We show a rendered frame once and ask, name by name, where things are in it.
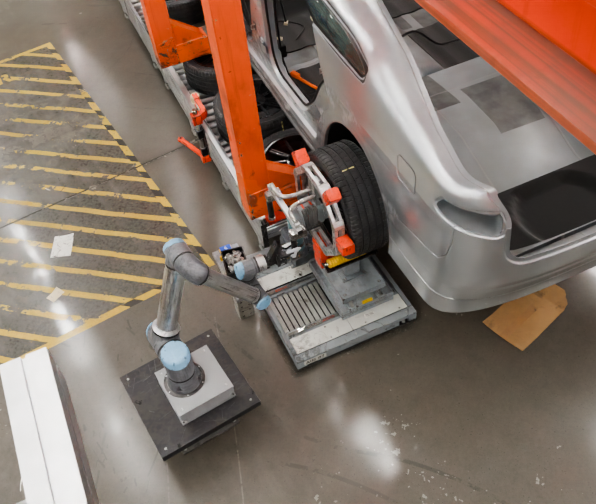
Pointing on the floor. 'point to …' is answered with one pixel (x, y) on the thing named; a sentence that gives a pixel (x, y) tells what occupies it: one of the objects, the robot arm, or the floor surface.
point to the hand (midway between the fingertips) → (297, 245)
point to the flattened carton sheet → (527, 316)
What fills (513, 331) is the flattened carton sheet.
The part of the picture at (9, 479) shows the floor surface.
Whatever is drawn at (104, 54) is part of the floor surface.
